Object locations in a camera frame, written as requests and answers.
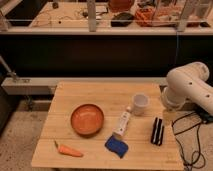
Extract orange toy carrot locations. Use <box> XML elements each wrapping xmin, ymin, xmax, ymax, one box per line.
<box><xmin>54</xmin><ymin>142</ymin><xmax>83</xmax><ymax>157</ymax></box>

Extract orange bucket on bench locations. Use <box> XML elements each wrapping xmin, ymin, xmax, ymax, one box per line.
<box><xmin>108</xmin><ymin>0</ymin><xmax>134</xmax><ymax>12</ymax></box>

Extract orange ceramic bowl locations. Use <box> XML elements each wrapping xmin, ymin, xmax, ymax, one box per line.
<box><xmin>70</xmin><ymin>104</ymin><xmax>104</xmax><ymax>136</ymax></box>

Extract orange crate on bench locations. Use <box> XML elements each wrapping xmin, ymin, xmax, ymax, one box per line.
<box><xmin>134</xmin><ymin>6</ymin><xmax>201</xmax><ymax>28</ymax></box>

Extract black and white striped block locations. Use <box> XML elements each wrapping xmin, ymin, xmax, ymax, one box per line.
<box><xmin>151</xmin><ymin>118</ymin><xmax>164</xmax><ymax>146</ymax></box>

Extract blue sponge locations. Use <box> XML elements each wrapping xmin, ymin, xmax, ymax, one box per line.
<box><xmin>105</xmin><ymin>135</ymin><xmax>129</xmax><ymax>158</ymax></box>

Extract white post on bench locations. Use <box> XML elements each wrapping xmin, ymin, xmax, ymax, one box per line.
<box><xmin>87</xmin><ymin>0</ymin><xmax>96</xmax><ymax>32</ymax></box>

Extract metal clamp bracket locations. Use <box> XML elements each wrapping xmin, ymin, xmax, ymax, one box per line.
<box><xmin>0</xmin><ymin>55</ymin><xmax>30</xmax><ymax>83</ymax></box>

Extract white tube bottle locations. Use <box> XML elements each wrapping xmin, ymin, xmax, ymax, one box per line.
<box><xmin>113</xmin><ymin>107</ymin><xmax>131</xmax><ymax>138</ymax></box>

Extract black object on bench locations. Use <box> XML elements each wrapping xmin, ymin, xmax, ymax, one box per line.
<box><xmin>111</xmin><ymin>12</ymin><xmax>134</xmax><ymax>27</ymax></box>

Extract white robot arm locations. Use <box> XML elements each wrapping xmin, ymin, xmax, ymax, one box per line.
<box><xmin>161</xmin><ymin>62</ymin><xmax>213</xmax><ymax>124</ymax></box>

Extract black cables on floor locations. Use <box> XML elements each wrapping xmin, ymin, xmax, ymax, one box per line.
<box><xmin>171</xmin><ymin>110</ymin><xmax>212</xmax><ymax>171</ymax></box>

